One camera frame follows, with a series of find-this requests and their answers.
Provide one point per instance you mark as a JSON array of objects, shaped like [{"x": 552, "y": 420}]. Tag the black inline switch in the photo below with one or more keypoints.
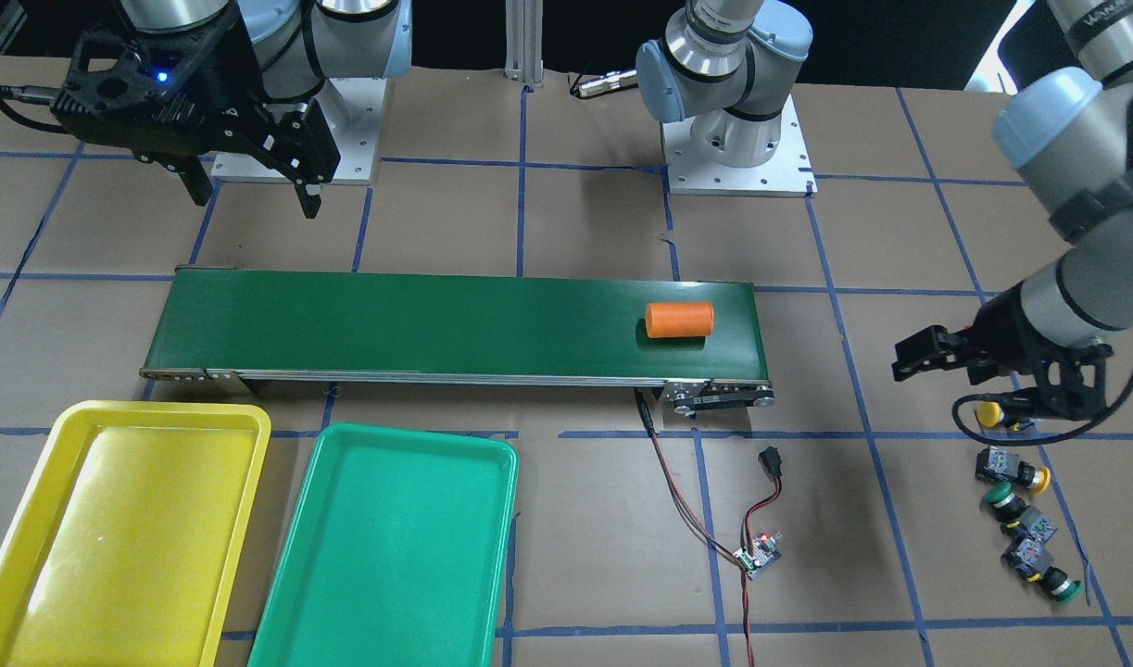
[{"x": 771, "y": 462}]

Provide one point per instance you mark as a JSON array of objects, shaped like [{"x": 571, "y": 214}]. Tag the small speed controller board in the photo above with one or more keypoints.
[{"x": 760, "y": 553}]

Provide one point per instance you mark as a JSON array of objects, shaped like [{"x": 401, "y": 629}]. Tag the green push button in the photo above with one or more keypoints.
[
  {"x": 1016, "y": 517},
  {"x": 1034, "y": 563}
]

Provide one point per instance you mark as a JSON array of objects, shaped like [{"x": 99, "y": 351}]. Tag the aluminium frame post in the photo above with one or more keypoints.
[{"x": 524, "y": 33}]

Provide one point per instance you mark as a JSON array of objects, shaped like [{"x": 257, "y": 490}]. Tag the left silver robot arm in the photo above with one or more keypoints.
[{"x": 728, "y": 68}]

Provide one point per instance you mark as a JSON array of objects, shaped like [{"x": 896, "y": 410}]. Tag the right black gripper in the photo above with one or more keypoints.
[{"x": 235, "y": 72}]

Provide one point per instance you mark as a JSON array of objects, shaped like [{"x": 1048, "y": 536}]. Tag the green conveyor belt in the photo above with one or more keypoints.
[{"x": 230, "y": 326}]

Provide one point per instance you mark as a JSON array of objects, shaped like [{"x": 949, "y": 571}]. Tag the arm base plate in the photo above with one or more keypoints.
[
  {"x": 717, "y": 154},
  {"x": 354, "y": 109}
]

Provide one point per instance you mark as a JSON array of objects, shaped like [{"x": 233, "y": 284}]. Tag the yellow push button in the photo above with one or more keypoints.
[
  {"x": 998, "y": 465},
  {"x": 992, "y": 416}
]

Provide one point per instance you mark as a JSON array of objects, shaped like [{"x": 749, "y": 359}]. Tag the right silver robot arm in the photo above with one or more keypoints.
[{"x": 287, "y": 91}]

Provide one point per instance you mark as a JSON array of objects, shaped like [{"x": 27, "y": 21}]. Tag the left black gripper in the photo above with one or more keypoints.
[{"x": 1003, "y": 336}]

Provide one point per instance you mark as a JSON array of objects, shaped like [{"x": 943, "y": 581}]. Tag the green plastic tray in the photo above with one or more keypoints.
[{"x": 396, "y": 553}]

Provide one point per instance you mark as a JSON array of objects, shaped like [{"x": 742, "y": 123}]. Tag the yellow plastic tray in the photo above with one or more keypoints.
[{"x": 124, "y": 548}]

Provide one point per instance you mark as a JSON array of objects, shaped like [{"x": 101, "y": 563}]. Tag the plain orange cylinder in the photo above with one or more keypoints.
[{"x": 679, "y": 319}]

